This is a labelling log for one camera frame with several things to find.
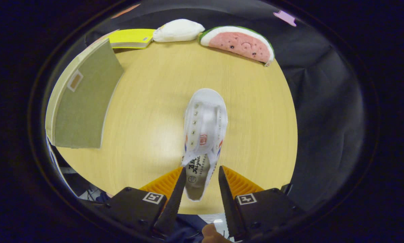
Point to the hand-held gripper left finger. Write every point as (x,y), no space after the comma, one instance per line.
(175,202)

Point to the white plush toy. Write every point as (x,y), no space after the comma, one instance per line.
(178,30)

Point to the yellow book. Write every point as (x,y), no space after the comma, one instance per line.
(131,37)

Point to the black table clamp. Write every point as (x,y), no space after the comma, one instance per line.
(286,189)

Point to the person's dark blue clothing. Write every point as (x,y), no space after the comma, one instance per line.
(185,231)

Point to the grey-green fabric storage box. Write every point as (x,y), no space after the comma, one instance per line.
(84,108)

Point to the white canvas shoe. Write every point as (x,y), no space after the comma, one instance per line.
(205,118)

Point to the watermelon slice plush toy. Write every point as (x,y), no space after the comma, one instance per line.
(242,44)

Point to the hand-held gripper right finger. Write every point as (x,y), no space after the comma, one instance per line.
(227,202)

